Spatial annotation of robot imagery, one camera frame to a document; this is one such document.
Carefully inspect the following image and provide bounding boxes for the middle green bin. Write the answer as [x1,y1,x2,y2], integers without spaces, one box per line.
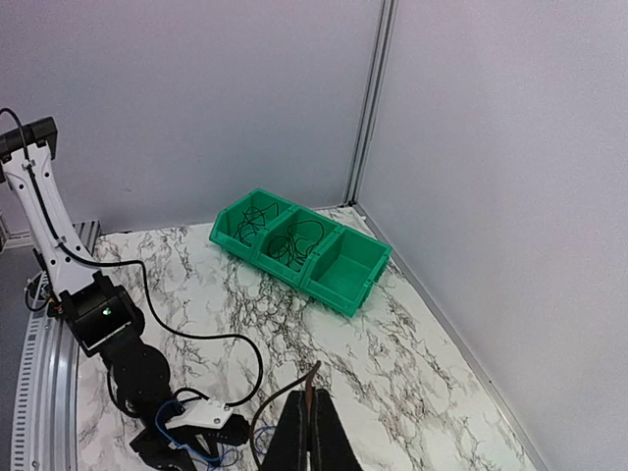
[250,205,340,288]

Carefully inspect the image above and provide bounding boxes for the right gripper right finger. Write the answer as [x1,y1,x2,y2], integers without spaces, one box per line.
[313,389,362,471]

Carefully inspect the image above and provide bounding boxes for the left corner aluminium post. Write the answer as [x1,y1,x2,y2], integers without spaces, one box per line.
[341,0,399,206]

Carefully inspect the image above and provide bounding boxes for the green bin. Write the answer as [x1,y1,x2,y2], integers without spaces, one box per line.
[250,205,340,288]
[301,227,392,318]
[209,188,295,261]

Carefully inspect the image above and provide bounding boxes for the left green bin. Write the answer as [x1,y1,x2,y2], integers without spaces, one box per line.
[209,188,295,261]

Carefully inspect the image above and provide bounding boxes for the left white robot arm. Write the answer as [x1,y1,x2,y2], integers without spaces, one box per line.
[1,117,250,470]

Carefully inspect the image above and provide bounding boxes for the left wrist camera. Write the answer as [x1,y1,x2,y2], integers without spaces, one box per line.
[166,398,234,430]

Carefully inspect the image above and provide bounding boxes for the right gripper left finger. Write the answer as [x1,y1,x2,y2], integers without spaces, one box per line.
[261,392,309,471]

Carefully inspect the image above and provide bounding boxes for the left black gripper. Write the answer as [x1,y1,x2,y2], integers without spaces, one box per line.
[130,411,248,470]

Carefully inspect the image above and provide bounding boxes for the right green bin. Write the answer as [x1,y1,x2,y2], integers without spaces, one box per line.
[301,227,392,318]

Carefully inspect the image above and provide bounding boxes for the blue cable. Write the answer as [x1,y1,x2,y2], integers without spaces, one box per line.
[154,399,276,467]

